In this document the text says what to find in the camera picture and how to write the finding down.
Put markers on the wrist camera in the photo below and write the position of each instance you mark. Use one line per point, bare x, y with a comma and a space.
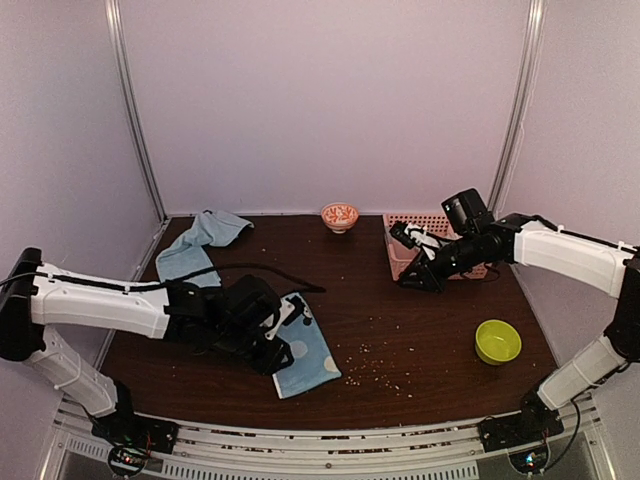
411, 235
291, 308

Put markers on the orange patterned ceramic bowl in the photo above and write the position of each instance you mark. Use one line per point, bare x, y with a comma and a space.
339, 217

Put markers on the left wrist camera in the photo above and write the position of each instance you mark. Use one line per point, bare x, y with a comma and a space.
291, 308

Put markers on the pink plastic basket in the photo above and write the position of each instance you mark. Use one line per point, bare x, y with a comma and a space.
400, 257

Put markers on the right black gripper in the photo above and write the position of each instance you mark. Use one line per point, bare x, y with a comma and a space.
424, 273

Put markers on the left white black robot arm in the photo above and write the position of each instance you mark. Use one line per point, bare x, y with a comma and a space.
38, 296

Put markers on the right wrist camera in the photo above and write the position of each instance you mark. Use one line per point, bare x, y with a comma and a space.
411, 235

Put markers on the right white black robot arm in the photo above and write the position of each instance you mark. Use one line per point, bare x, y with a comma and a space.
533, 241

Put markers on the front aluminium rail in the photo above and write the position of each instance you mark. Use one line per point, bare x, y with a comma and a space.
451, 450

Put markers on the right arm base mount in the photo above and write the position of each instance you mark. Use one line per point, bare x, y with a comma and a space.
506, 432

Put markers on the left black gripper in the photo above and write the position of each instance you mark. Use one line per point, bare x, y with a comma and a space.
268, 362

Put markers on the plain light blue towel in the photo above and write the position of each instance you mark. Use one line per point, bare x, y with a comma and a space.
187, 255

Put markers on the lime green bowl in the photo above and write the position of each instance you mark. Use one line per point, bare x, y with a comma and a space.
497, 342

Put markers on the aluminium frame post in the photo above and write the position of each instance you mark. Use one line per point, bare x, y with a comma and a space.
117, 38
524, 83

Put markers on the blue polka dot towel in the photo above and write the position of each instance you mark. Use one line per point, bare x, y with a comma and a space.
313, 363

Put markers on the right aluminium frame post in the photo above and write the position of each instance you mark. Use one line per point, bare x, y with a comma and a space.
524, 83

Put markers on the left aluminium frame post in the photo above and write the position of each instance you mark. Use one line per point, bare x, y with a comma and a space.
117, 38

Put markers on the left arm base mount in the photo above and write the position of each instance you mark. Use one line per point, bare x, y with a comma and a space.
142, 433

